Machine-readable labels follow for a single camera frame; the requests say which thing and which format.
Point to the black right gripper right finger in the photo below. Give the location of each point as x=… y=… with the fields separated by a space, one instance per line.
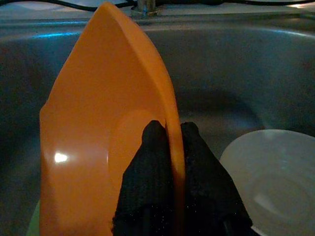
x=209 y=196

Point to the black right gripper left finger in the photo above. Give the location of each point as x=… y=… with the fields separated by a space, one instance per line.
x=147 y=191

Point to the orange bowl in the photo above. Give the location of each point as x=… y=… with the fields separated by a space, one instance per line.
x=98 y=98

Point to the white bowl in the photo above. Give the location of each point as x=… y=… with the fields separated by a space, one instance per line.
x=270 y=177

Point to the green plate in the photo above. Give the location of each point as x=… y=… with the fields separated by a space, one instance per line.
x=33 y=223

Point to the stainless steel sink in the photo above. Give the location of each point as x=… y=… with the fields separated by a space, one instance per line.
x=246 y=73

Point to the grey metal stand rod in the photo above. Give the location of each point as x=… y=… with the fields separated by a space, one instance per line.
x=144 y=7

